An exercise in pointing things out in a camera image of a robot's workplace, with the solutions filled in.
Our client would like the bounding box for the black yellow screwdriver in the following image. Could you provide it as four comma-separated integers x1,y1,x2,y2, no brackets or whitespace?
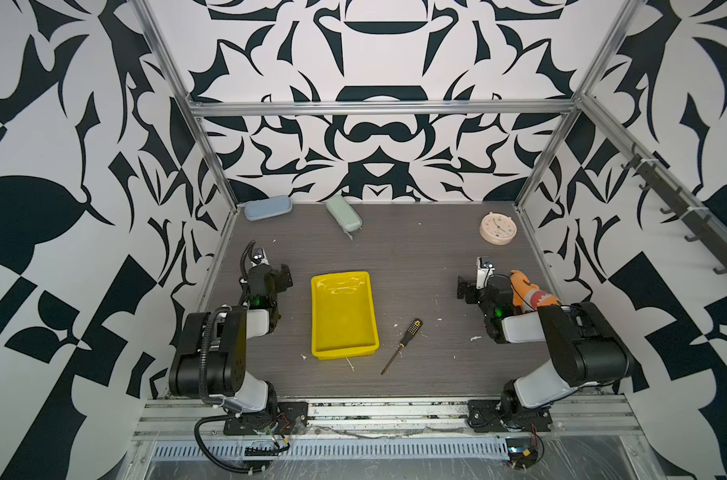
381,318,423,376

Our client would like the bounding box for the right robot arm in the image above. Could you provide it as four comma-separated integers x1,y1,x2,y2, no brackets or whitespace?
457,270,635,433

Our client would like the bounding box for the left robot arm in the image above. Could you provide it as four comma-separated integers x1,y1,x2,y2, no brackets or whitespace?
169,240,310,475

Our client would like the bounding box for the yellow plastic bin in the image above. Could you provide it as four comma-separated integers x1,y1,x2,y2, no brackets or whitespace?
311,271,379,361

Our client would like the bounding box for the orange fish plush toy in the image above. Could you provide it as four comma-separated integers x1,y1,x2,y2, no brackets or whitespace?
509,270,561,312

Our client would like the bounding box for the pink round clock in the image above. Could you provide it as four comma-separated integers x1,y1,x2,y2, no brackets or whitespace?
479,212,517,246

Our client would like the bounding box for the blue glasses case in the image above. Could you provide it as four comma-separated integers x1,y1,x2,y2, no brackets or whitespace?
244,195,293,221

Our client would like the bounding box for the green glasses case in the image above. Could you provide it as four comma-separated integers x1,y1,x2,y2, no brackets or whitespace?
325,195,363,240

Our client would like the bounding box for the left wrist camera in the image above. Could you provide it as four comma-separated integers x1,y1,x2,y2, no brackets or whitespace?
249,246,270,267

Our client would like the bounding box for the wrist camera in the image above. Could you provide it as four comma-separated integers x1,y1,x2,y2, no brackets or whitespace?
249,246,270,267
475,256,495,290

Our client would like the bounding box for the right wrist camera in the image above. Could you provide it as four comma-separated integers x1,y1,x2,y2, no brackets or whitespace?
475,256,495,290

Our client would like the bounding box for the white cable duct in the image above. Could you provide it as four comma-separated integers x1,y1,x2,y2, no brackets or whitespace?
150,436,511,463

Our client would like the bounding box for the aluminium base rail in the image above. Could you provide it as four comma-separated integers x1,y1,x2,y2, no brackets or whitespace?
132,395,643,441

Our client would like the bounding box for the black wall hook rack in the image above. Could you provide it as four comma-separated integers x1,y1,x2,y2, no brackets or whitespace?
623,143,727,276

